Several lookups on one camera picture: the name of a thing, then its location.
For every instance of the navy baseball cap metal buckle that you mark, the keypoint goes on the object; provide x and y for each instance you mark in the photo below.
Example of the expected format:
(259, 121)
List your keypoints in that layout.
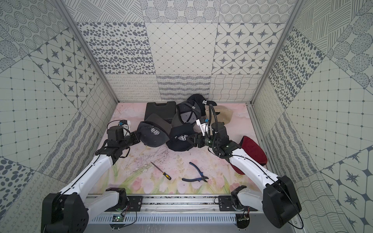
(178, 138)

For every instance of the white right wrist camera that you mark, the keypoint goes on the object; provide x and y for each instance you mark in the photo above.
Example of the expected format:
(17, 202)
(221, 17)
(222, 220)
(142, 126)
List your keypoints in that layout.
(202, 123)

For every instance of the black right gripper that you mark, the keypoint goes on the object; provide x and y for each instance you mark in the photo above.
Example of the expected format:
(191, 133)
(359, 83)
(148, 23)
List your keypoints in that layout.
(193, 139)

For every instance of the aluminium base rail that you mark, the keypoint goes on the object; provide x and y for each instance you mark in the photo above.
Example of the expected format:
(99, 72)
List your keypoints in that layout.
(175, 209)

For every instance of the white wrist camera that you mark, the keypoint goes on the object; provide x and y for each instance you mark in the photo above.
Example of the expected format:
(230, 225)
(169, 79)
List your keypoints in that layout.
(123, 123)
(202, 123)

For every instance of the black plastic tool case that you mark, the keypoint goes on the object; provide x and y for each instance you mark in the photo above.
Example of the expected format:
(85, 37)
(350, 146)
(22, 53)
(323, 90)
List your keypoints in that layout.
(166, 110)

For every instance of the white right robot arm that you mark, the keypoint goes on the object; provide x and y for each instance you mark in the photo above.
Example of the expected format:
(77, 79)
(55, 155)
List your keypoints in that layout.
(277, 198)

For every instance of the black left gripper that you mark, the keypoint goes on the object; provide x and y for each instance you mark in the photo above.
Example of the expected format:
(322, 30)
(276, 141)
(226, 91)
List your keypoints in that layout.
(135, 137)

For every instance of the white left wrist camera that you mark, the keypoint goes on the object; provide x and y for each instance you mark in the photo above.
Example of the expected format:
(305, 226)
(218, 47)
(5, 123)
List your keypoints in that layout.
(123, 123)

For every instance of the beige baseball cap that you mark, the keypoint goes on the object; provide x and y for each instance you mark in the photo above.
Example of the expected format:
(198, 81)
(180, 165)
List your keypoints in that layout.
(223, 114)

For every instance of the yellow handled screwdriver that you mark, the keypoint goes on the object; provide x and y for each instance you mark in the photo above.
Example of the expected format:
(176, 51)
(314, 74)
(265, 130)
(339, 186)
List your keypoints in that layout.
(163, 173)

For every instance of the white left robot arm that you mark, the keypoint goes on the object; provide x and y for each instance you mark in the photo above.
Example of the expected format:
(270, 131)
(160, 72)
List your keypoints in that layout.
(67, 211)

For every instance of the dark red baseball cap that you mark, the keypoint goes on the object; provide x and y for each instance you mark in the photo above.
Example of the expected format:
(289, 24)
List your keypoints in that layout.
(253, 150)

